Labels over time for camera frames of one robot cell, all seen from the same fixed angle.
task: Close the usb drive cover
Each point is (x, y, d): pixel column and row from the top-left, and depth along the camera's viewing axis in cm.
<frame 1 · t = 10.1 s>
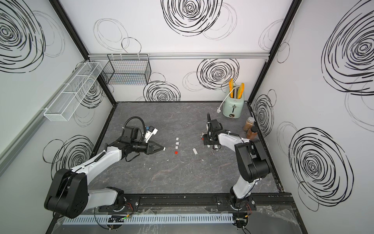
left hand: (161, 148, 80), fingers closed
right hand: (208, 139, 96), fingers open
mint green toaster: (233, 107, 102), point 13 cm above the table
spice jar silver lid: (249, 123, 98), point 9 cm above the table
spice jar black lid: (252, 133, 95), point 7 cm above the table
white usb cap: (177, 138, 101), on the table
white usb cap 2: (177, 143, 98), on the table
white usb cap 3: (176, 147, 96), on the table
red usb cap: (176, 152, 94), on the table
white usb drive lower: (195, 151, 94), on the table

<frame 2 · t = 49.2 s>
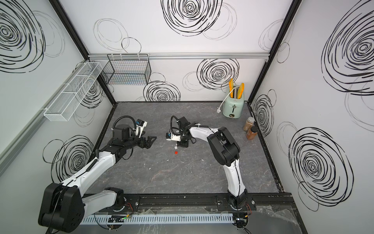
left hand: (149, 134, 84), fingers open
right hand: (180, 141, 97), fingers closed
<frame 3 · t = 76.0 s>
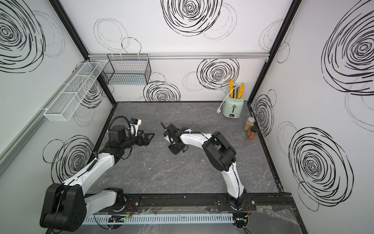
left hand: (147, 132, 84), fingers open
right hand: (175, 150, 93), fingers open
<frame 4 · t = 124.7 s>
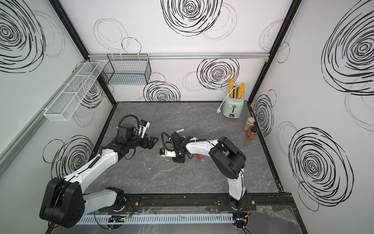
left hand: (151, 136, 85), fingers open
right hand: (175, 156, 90), fingers open
